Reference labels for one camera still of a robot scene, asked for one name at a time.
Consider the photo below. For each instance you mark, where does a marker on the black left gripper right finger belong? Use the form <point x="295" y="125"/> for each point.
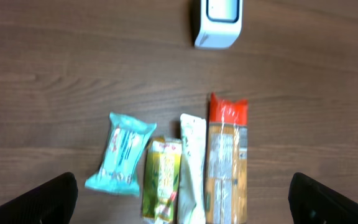
<point x="311" y="202"/>

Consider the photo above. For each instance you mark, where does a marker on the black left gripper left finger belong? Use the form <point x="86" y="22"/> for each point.
<point x="51" y="202"/>

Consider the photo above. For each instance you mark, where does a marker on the light blue wipes packet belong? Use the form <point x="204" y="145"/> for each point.
<point x="127" y="140"/>

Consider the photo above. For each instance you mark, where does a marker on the orange spaghetti packet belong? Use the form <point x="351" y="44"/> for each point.
<point x="225" y="192"/>

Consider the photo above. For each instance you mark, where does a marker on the green snack packet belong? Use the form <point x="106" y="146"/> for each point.
<point x="161" y="180"/>

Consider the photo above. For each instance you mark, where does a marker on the white cream tube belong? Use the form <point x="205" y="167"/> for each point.
<point x="190" y="197"/>

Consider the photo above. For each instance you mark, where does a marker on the white barcode scanner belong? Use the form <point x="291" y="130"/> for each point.
<point x="216" y="23"/>

